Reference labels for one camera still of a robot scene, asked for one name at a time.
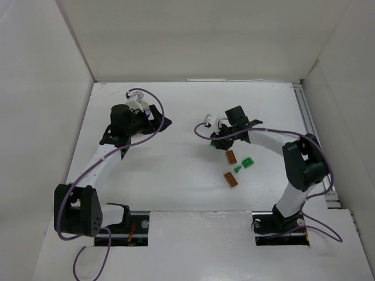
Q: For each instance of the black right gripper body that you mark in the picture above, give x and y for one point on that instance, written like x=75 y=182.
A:
x=222 y=140

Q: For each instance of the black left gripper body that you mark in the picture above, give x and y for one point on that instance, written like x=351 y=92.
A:
x=153 y=117

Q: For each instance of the green 2x4 lego brick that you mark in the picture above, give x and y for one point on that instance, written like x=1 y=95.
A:
x=214 y=144

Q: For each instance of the orange lego plate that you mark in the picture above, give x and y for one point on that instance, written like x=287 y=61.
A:
x=231 y=157
x=230 y=179

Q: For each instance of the small green slope lego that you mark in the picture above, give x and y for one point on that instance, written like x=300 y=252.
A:
x=237 y=169

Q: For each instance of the green square lego plate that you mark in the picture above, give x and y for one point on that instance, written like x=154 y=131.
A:
x=247 y=162

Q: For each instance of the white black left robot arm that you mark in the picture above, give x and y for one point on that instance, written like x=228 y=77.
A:
x=78 y=211

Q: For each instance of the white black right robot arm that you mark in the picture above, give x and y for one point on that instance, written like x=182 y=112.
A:
x=303 y=161

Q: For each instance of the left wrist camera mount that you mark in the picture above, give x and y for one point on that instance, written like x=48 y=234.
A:
x=136 y=103

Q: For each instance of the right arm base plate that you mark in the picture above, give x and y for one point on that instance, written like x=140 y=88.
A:
x=281 y=232

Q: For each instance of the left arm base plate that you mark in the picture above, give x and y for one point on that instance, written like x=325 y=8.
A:
x=136 y=234

